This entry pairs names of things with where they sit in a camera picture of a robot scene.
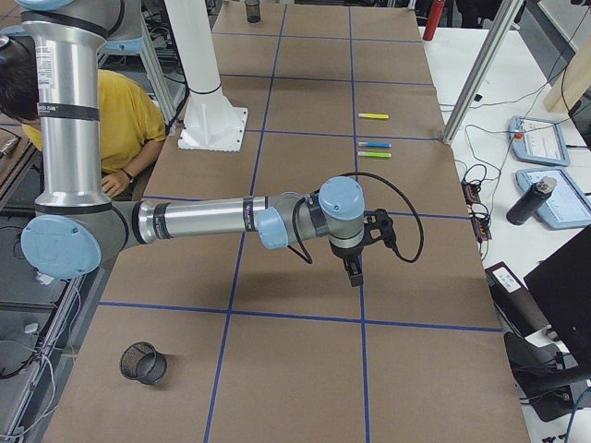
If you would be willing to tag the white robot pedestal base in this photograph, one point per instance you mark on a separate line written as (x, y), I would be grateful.
(210, 121)

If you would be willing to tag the person in yellow shirt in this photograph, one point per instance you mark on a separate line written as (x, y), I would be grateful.
(132, 129)

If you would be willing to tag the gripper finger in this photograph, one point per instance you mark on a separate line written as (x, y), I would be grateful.
(357, 271)
(350, 268)

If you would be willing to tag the teach pendant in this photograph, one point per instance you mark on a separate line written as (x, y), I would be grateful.
(537, 141)
(567, 206)

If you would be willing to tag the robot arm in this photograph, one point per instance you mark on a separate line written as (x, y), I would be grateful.
(77, 227)

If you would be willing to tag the teach pendant near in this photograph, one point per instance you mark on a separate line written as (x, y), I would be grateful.
(567, 206)

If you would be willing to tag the yellow highlighter pen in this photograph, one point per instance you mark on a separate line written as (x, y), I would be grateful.
(373, 116)

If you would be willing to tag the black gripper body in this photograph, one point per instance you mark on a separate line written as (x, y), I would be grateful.
(347, 252)

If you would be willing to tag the blue highlighter pen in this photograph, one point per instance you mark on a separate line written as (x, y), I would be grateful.
(374, 145)

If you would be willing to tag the aluminium frame post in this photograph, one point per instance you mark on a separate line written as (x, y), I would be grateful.
(492, 43)

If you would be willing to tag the black water bottle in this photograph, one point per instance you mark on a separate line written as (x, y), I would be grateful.
(530, 201)

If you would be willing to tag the black mesh cup left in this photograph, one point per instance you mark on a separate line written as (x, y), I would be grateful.
(252, 11)

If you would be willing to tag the green highlighter pen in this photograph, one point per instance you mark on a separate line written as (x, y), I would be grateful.
(374, 154)

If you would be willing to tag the black mesh cup right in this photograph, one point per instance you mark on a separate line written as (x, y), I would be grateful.
(143, 363)

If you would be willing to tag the teach pendant far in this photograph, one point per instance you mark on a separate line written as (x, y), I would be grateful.
(537, 141)

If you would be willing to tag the black mesh cup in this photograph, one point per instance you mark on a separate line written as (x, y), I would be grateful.
(143, 363)
(252, 11)

